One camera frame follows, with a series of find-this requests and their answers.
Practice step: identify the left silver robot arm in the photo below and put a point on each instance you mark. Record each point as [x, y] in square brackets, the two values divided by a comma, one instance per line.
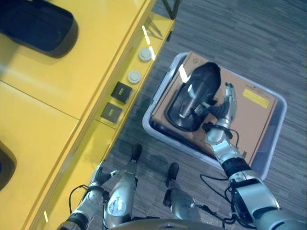
[84, 206]

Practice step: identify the black sole-shaped part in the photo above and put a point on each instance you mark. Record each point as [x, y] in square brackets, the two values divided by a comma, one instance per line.
[36, 26]
[6, 167]
[193, 98]

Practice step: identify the black square block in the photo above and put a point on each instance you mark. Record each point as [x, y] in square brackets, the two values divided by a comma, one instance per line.
[121, 92]
[111, 112]

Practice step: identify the white round knob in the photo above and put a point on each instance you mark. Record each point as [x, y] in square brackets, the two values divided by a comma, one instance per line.
[133, 76]
[145, 54]

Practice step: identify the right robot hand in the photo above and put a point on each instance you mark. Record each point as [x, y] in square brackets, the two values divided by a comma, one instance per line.
[229, 105]

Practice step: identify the translucent plastic box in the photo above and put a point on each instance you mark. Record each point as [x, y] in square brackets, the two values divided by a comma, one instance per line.
[271, 158]

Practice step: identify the right silver robot leg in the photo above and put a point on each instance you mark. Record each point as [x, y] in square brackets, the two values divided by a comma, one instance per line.
[178, 196]

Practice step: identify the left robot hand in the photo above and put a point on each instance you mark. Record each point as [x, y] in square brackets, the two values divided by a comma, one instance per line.
[100, 173]

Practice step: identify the brown cardboard box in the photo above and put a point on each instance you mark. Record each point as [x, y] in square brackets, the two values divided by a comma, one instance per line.
[251, 112]

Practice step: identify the yellow metal shelf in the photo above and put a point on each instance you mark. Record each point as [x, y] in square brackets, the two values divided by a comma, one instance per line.
[62, 105]

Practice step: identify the silver robot torso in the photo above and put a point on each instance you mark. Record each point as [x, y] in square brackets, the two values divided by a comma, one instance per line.
[168, 224]

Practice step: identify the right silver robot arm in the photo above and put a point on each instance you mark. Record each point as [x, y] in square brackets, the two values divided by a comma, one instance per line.
[242, 177]

